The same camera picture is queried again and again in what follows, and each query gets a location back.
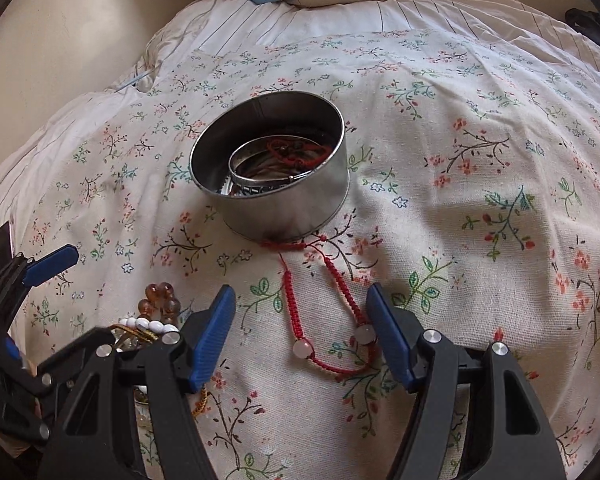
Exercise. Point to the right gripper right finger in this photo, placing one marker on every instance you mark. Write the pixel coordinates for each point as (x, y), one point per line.
(507, 434)

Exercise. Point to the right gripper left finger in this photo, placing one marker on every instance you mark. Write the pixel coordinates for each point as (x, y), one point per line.
(95, 434)

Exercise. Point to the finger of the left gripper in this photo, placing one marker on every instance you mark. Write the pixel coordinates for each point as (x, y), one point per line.
(54, 263)
(12, 351)

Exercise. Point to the gold bangle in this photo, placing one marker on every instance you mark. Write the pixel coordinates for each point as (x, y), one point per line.
(129, 339)

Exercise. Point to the silver bangle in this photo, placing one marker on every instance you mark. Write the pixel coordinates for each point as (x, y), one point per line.
(275, 160)

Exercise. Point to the round metal tin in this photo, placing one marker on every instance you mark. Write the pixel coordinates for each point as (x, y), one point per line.
(280, 213)

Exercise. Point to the floral bed sheet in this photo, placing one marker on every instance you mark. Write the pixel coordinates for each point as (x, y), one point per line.
(294, 395)

